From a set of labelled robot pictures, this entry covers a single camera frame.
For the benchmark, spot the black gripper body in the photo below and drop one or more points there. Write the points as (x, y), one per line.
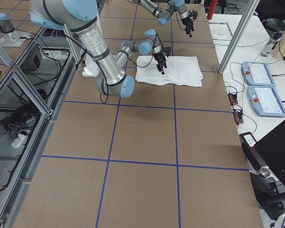
(159, 57)
(187, 23)

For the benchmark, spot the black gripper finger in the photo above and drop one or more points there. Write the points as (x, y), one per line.
(161, 70)
(188, 32)

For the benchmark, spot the white long-sleeve printed shirt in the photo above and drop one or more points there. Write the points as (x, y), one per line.
(180, 70)

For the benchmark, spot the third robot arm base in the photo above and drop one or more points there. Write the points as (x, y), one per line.
(11, 37)

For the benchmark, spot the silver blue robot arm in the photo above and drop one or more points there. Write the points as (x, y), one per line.
(187, 17)
(80, 16)

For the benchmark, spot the red object at corner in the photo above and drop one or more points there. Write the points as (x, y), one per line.
(211, 9)

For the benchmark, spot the plastic sleeve with paper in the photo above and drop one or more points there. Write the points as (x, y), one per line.
(220, 30)

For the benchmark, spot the usb hub with orange ports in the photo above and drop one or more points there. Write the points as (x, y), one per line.
(233, 98)

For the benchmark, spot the upper blue teach pendant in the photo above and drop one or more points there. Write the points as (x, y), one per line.
(257, 73)

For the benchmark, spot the blue teach pendant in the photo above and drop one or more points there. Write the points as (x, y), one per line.
(257, 73)
(265, 101)

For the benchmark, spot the clear water bottle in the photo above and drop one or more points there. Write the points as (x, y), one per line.
(270, 44)

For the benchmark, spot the lower blue teach pendant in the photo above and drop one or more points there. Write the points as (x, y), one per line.
(265, 101)

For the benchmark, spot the black monitor on stand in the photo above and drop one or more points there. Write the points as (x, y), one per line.
(267, 158)

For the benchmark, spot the white power strip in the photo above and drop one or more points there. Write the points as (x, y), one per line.
(19, 139)

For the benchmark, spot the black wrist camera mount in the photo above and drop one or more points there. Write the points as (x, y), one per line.
(167, 51)
(193, 14)

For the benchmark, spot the aluminium frame post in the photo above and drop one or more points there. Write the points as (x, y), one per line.
(251, 6)

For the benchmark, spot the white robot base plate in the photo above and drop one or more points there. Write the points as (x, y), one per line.
(91, 69)

